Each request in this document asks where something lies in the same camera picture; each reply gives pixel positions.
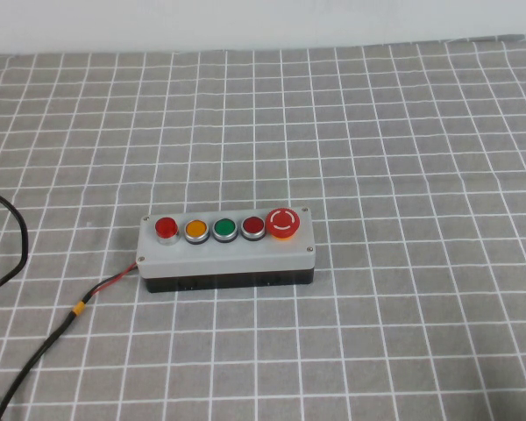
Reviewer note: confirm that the grey black button control box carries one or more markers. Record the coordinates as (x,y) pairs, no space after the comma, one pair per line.
(228,259)

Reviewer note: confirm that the red black lead yellow connector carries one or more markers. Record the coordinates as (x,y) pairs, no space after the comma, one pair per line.
(76,309)

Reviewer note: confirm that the red mushroom emergency stop button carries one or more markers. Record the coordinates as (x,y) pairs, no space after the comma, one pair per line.
(282,221)

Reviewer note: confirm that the grey white checked tablecloth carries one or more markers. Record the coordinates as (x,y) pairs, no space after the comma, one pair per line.
(377,175)

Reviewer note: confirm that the yellow flat push button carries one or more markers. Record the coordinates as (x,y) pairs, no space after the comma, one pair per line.
(196,229)

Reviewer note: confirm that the green flat push button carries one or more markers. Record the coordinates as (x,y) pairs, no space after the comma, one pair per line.
(225,228)

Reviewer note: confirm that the red push button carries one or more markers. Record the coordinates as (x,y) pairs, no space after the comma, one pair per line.
(253,226)

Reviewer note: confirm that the red indicator lamp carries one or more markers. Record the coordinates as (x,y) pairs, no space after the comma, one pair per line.
(166,227)

